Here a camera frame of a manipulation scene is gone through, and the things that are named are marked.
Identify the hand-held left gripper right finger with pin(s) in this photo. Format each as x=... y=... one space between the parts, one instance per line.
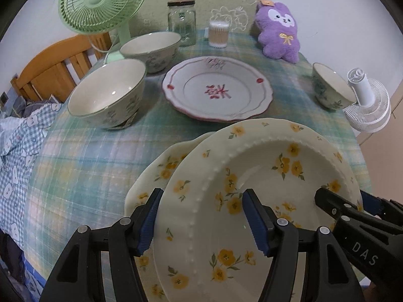
x=258 y=223

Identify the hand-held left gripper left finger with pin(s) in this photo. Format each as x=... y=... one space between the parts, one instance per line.
x=148 y=223

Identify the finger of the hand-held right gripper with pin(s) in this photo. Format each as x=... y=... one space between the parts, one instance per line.
x=330 y=203
x=373 y=203

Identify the beaded yellow floral plate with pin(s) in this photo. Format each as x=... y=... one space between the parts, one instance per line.
x=252 y=170

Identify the scalloped yellow floral plate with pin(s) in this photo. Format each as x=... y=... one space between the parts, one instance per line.
x=157 y=170

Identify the large floral ceramic bowl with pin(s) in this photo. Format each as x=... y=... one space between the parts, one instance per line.
x=104 y=94
x=151 y=45

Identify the red patterned white plate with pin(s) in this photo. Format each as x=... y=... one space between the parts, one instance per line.
x=195 y=85

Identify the beige door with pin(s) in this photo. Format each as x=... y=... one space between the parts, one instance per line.
x=390 y=151

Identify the plaid tablecloth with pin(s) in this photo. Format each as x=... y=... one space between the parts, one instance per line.
x=94 y=170

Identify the white folding fan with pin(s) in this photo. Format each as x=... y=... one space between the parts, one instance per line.
x=371 y=113

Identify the small floral ceramic bowl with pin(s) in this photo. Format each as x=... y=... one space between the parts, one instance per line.
x=327 y=78

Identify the blue checkered printed blanket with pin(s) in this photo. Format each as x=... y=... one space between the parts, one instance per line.
x=19 y=151

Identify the grey cloth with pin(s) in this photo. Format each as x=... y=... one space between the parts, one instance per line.
x=22 y=107

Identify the purple plush bunny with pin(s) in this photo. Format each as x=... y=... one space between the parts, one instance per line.
x=277 y=37

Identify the wooden bed headboard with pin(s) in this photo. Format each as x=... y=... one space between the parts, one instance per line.
x=47 y=66

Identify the cotton swab container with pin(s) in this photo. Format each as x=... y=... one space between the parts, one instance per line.
x=218 y=34

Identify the small white object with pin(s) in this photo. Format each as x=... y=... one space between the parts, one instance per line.
x=206 y=33

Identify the glass jar with dark lid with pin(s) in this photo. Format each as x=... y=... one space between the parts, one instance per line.
x=182 y=22

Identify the green desk fan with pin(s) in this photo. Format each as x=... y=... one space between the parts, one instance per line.
x=94 y=0

